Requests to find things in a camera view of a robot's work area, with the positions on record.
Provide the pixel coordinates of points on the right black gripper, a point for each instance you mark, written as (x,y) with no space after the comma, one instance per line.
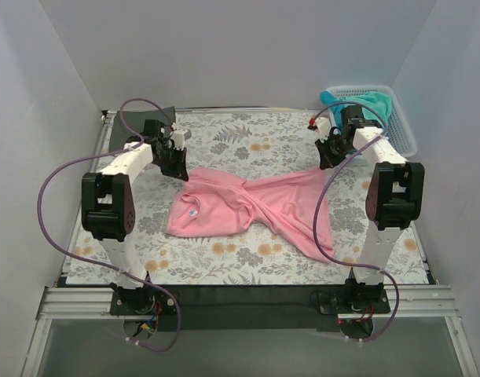
(328,153)

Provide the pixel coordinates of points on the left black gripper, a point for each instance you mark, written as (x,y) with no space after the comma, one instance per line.
(175,162)

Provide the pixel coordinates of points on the pink t-shirt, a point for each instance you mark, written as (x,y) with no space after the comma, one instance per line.
(216,203)

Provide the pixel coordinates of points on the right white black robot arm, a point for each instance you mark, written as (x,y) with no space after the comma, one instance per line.
(393,201)

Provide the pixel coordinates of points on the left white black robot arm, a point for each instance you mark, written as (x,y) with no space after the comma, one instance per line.
(108,210)

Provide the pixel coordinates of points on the folded dark grey t-shirt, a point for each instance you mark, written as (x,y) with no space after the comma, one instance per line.
(136,121)

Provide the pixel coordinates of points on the white plastic basket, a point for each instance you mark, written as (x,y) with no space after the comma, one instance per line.
(399,132)

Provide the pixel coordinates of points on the teal t-shirt in basket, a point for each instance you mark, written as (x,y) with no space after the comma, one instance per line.
(381,103)

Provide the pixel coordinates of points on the floral patterned table mat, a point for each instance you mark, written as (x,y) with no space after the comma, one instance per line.
(251,145)

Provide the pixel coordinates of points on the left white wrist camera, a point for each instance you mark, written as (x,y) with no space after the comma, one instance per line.
(179,137)

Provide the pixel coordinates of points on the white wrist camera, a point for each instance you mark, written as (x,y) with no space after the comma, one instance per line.
(322,126)
(179,137)

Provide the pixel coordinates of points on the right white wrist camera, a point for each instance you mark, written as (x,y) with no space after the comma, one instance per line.
(322,126)

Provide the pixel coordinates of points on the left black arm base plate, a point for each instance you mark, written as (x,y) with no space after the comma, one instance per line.
(135,302)

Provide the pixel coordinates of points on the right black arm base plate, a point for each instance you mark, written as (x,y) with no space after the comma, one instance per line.
(344,299)

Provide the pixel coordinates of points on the aluminium frame rail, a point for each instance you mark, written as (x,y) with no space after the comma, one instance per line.
(96,302)

